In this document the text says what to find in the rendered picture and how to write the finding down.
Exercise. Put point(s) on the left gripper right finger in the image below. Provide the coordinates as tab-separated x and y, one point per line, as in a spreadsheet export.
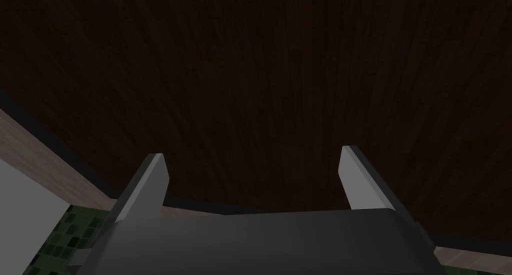
366	183

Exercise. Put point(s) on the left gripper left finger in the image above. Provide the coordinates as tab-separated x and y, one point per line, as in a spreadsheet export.
146	189

